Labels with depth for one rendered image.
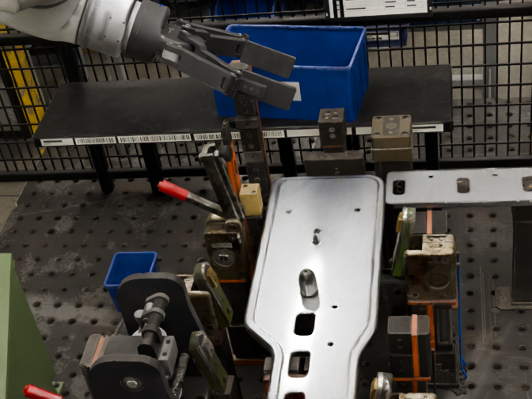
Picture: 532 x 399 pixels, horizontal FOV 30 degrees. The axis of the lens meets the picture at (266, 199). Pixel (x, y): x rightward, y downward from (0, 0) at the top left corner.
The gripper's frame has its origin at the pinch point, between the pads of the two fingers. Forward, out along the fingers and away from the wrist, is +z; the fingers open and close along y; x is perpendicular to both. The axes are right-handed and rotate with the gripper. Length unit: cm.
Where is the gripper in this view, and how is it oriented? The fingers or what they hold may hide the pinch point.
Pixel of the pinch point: (284, 80)
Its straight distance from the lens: 127.8
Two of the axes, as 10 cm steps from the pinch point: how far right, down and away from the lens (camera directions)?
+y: -0.2, 4.0, -9.2
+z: 9.4, 3.2, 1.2
